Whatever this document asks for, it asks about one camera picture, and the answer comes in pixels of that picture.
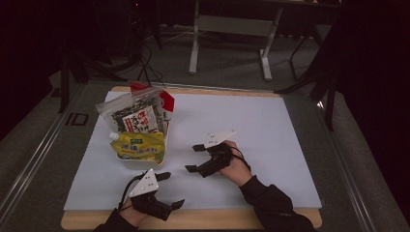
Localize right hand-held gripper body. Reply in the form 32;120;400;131
198;130;237;179

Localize yellow green spout pouch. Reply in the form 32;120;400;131
108;130;166;162

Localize black floor cables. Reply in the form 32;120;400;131
134;41;168;88

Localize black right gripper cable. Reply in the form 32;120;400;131
229;145;252;172

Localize black metal stand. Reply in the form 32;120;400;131
57;52;130;114
274;30;338;132

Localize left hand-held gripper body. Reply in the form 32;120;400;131
128;168;176;222

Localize person's right hand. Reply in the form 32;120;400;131
219;139;254;188

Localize white metal desk frame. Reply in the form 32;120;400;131
188;0;285;82

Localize clear seaweed bag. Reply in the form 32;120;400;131
95;86;169;135

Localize white paper mat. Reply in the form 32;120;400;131
63;91;323;212

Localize red seasoning packet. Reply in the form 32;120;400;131
130;80;175;131

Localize dark curtain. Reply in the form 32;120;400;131
0;0;67;141
335;0;410;223

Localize person's left hand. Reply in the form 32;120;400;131
119;196;147;227

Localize white plastic box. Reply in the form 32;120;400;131
115;119;171;171

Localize metal floor rail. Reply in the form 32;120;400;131
0;84;85;220
316;100;379;232

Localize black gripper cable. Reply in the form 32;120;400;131
229;145;252;172
117;173;148;211

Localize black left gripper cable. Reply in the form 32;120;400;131
117;173;148;211

